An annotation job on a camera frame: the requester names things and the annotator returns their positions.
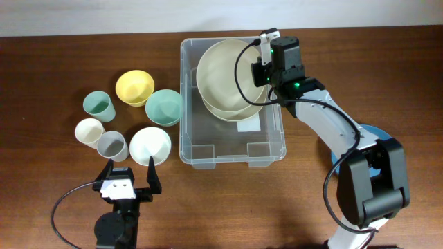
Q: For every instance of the white small bowl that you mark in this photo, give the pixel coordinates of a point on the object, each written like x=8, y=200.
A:
x=150, y=142

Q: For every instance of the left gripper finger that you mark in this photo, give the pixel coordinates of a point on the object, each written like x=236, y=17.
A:
x=152, y=177
x=105, y=173

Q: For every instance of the beige bowl plate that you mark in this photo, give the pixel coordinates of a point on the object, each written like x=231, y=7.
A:
x=224, y=75

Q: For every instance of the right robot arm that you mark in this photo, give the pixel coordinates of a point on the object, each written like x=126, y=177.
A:
x=368, y=184

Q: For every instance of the grey cup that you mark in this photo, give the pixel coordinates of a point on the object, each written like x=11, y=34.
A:
x=112, y=145

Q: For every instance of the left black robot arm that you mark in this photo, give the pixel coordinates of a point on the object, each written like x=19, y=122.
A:
x=119, y=228

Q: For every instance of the blue plate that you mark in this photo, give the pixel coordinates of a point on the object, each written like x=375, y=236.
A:
x=383, y=135

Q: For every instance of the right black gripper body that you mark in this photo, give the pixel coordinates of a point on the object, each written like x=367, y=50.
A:
x=264, y=74

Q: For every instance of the yellow small bowl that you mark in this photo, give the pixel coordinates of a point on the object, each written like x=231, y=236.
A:
x=135, y=87

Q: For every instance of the cream plate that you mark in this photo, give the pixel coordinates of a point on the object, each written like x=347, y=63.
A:
x=235, y=115

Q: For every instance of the white label in bin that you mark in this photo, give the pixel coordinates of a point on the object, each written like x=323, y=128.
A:
x=249, y=125

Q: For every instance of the clear plastic storage bin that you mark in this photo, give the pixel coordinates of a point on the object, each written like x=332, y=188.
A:
x=206, y=141

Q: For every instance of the green cup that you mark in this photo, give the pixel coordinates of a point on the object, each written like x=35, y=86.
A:
x=98, y=104

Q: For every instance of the green small bowl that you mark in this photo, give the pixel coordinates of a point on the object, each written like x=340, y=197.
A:
x=164, y=107

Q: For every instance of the cream cup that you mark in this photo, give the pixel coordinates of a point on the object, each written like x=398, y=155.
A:
x=88, y=132

